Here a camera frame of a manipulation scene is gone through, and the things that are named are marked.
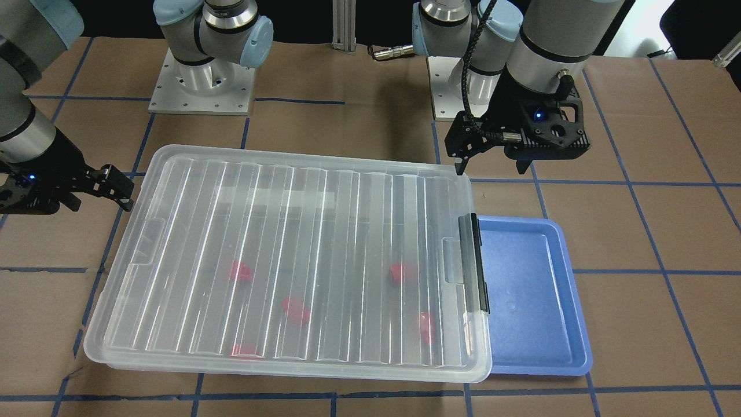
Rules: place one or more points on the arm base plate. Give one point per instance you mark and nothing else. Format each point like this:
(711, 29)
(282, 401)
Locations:
(445, 85)
(214, 88)

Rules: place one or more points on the red block upper middle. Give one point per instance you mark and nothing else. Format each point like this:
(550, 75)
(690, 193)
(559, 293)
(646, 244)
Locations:
(241, 272)

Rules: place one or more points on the clear plastic storage box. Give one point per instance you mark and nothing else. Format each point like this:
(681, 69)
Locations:
(480, 347)

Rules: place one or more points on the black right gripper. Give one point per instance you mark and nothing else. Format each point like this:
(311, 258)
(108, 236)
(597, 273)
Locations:
(57, 172)

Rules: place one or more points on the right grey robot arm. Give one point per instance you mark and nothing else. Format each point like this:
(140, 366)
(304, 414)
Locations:
(36, 33)

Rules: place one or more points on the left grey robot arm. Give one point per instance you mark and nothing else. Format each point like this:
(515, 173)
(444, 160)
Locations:
(517, 73)

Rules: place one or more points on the red block front edge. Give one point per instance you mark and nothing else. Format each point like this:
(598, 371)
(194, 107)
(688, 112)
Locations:
(245, 351)

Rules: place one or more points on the clear plastic box lid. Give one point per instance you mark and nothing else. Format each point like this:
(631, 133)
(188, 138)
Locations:
(289, 260)

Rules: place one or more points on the red block from tray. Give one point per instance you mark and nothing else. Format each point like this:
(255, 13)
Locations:
(402, 274)

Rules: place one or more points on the blue plastic tray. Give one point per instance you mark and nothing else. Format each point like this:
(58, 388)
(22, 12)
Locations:
(536, 325)

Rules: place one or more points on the red block centre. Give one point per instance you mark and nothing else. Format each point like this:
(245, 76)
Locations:
(295, 312)

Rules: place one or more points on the aluminium frame post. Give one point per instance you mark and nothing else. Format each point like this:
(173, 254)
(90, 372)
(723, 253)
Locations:
(343, 24)

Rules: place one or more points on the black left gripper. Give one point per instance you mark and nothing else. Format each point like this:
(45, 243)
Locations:
(505, 106)

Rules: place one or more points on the red block near latch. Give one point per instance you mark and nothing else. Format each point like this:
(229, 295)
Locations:
(427, 328)

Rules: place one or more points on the silver cable connector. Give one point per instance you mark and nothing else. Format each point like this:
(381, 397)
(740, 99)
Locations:
(387, 54)

